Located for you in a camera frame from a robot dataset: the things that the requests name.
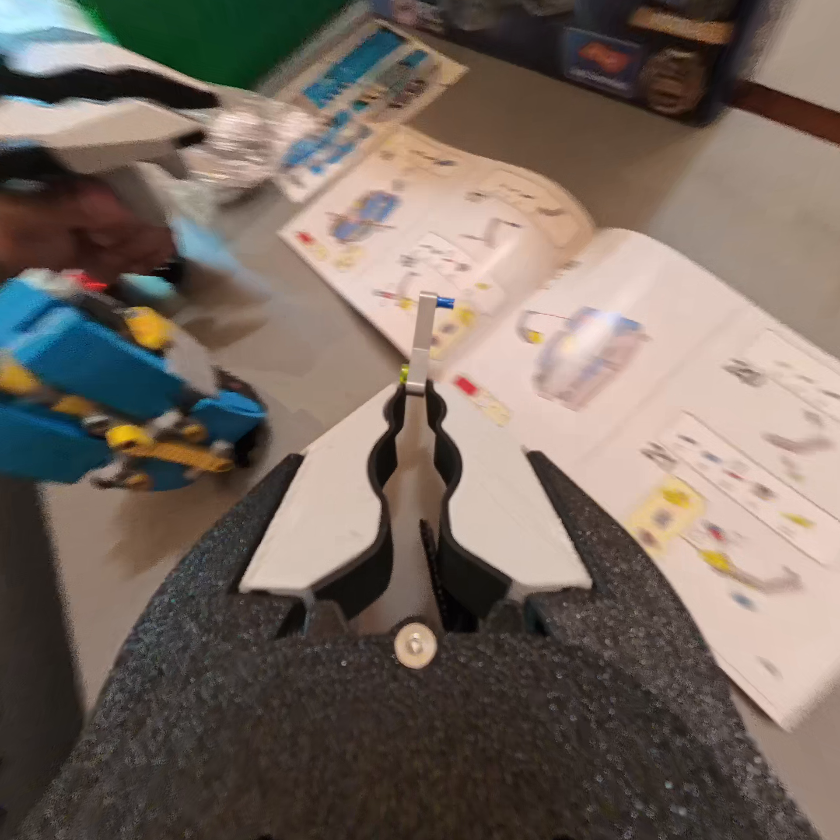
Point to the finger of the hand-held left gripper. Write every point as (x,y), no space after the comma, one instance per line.
(65,56)
(98,134)

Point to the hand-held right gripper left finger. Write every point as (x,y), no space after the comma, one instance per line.
(321,518)

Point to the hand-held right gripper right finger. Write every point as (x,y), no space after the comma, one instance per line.
(518,518)

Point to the blue toy brick vehicle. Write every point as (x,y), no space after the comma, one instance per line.
(98,367)

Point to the grey toy brick beam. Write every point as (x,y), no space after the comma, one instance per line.
(423,341)

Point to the person's left hand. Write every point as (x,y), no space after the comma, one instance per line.
(79,229)

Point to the crumpled clear plastic bag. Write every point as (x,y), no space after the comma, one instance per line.
(256,144)

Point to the green plastic bin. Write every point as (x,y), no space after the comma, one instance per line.
(216,39)

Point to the white instruction booklet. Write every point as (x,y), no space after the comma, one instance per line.
(656,426)

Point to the blue sticker sheet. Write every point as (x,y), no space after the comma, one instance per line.
(367,72)

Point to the dark blue toy set box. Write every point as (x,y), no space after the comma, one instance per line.
(590,59)

